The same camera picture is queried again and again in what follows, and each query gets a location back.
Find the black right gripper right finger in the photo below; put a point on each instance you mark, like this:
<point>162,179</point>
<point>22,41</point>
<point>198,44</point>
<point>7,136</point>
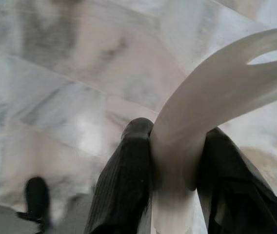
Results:
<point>231,190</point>

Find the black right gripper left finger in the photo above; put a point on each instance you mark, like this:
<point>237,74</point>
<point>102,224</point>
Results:
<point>119,182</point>

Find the grey black robot right leg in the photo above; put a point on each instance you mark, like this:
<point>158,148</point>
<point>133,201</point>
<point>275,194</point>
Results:
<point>36,195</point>

